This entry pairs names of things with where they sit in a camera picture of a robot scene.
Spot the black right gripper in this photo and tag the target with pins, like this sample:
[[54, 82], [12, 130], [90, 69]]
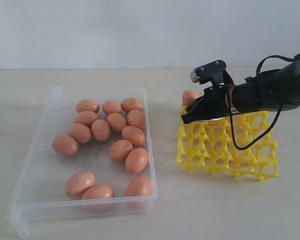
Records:
[[213, 104]]

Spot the yellow plastic egg tray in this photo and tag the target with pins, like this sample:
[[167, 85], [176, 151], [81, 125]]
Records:
[[211, 145]]

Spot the clear plastic tray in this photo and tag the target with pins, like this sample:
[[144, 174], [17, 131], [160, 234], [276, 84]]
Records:
[[39, 193]]

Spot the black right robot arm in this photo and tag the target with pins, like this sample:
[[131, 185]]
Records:
[[266, 91]]

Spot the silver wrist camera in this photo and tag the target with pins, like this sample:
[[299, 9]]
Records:
[[211, 72]]

